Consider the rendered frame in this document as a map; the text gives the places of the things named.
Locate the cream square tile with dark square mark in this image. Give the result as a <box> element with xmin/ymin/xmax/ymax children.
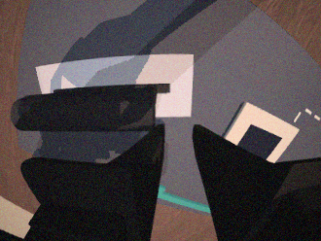
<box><xmin>224</xmin><ymin>101</ymin><xmax>299</xmax><ymax>163</ymax></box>

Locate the grey flat mat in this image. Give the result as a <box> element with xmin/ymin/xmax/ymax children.
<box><xmin>17</xmin><ymin>0</ymin><xmax>321</xmax><ymax>206</ymax></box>

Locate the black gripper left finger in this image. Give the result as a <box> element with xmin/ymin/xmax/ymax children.
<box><xmin>20</xmin><ymin>124</ymin><xmax>164</xmax><ymax>241</ymax></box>

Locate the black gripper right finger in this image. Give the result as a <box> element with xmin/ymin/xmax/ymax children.
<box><xmin>192</xmin><ymin>124</ymin><xmax>321</xmax><ymax>241</ymax></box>

